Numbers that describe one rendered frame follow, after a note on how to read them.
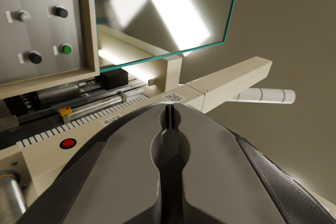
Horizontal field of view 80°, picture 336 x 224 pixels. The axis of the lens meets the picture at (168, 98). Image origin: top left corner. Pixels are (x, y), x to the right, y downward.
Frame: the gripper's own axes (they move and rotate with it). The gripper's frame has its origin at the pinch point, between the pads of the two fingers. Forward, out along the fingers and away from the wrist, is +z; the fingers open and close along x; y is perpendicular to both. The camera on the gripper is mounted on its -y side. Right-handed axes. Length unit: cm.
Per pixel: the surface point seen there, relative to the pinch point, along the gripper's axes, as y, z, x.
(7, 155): 21.3, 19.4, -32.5
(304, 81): 92, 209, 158
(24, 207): 27.0, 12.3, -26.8
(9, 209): 25.9, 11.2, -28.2
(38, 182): 35, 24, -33
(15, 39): 4, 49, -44
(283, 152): 197, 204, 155
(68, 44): 8, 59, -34
